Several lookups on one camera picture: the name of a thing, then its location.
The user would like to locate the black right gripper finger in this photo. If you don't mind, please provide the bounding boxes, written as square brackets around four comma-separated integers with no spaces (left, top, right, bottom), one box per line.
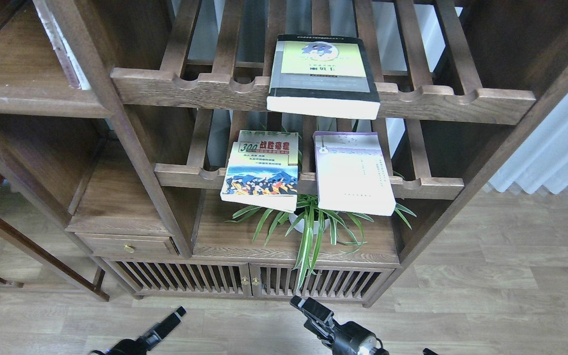
[290,296,334,326]

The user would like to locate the yellow grey thick book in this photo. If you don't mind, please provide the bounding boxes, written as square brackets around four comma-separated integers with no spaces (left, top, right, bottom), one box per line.
[266,34,380,120]

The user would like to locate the green blue illustrated book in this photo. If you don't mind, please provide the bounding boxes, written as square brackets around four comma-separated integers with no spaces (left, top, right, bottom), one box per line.
[219,130,298,212]

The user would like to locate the dark wooden bookshelf unit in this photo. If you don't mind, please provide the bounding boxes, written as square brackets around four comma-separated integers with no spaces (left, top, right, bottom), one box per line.
[0,0,568,307]

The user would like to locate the white curtain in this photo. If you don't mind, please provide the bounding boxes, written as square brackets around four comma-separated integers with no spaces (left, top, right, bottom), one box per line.
[488,94,568,194]

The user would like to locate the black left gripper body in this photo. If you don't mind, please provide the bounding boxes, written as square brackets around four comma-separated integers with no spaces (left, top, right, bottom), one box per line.
[92,332,159,355]

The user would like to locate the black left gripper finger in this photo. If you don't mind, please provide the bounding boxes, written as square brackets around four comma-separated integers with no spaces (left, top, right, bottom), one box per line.
[149,307,186,341]

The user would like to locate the white standing book on shelf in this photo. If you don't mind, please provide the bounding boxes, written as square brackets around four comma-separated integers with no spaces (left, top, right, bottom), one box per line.
[33,0,91,90]

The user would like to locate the pale lilac white book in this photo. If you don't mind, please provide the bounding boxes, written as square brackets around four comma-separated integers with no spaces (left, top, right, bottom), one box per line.
[314,131,396,216]

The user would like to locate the white plant pot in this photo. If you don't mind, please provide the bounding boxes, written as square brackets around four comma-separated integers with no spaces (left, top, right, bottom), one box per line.
[288,211,331,235]

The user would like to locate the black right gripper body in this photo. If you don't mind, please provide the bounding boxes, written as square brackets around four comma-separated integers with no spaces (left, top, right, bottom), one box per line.
[304,318,389,355]

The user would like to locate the green spider plant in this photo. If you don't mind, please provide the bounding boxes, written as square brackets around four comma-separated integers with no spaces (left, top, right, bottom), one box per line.
[226,118,417,292]

